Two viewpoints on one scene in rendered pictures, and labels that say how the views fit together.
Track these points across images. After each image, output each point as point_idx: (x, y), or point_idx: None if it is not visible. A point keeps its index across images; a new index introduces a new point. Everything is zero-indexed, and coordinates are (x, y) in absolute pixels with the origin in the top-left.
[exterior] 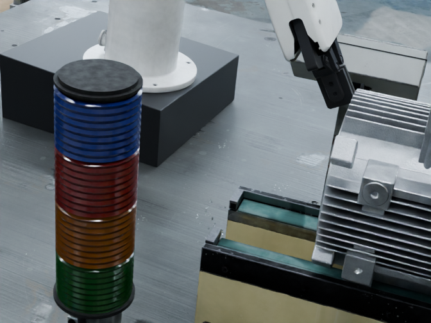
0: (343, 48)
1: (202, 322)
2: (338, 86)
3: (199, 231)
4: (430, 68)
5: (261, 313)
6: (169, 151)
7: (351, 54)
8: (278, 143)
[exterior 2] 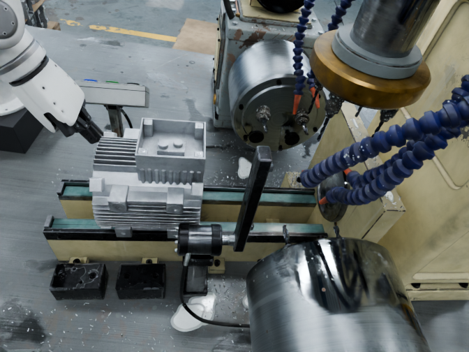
0: (100, 90)
1: (60, 255)
2: (91, 135)
3: (55, 191)
4: (169, 51)
5: (87, 248)
6: (31, 142)
7: (105, 93)
8: (93, 119)
